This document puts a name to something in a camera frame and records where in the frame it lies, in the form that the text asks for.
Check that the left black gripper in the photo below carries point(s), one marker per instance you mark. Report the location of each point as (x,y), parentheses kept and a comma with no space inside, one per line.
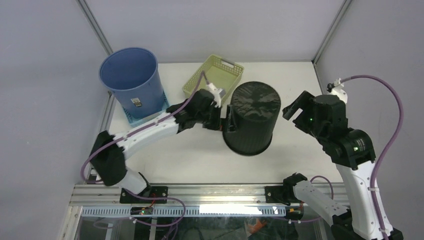
(227,124)

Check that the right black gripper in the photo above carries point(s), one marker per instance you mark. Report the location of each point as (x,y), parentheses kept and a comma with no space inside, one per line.
(302,101)

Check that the large black plastic bucket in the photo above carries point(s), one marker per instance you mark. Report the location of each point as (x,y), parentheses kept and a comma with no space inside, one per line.
(256,110)

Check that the yellow-green perforated basket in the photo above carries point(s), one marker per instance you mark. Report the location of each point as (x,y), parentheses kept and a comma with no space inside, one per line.
(224,74)

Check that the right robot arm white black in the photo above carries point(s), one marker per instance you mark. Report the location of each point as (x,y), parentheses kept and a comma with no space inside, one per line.
(351,150)

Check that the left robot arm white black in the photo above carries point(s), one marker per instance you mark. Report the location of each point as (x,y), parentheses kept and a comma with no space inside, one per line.
(110,151)

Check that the large blue plastic bucket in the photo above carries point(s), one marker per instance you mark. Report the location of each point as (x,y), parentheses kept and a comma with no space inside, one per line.
(132,76)

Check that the orange object under table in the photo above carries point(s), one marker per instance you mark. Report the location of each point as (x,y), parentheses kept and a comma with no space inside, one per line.
(255,224)

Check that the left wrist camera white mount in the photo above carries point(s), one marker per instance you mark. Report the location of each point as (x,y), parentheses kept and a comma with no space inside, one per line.
(218,94)

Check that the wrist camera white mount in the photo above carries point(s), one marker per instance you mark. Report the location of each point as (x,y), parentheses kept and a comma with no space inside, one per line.
(218,94)
(337,89)

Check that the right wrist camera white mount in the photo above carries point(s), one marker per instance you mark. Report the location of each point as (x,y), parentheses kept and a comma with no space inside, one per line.
(337,89)

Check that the white slotted cable duct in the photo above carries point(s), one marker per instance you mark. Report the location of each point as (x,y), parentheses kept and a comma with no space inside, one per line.
(203,210)

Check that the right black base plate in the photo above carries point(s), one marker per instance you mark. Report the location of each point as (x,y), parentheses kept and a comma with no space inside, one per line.
(280,194)

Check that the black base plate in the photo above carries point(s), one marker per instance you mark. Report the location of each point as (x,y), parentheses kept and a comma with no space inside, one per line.
(280,194)
(150,193)

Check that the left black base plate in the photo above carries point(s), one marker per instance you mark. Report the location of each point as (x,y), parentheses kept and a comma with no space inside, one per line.
(150,193)

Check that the aluminium front rail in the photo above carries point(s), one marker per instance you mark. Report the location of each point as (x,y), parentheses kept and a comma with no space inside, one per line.
(191,194)

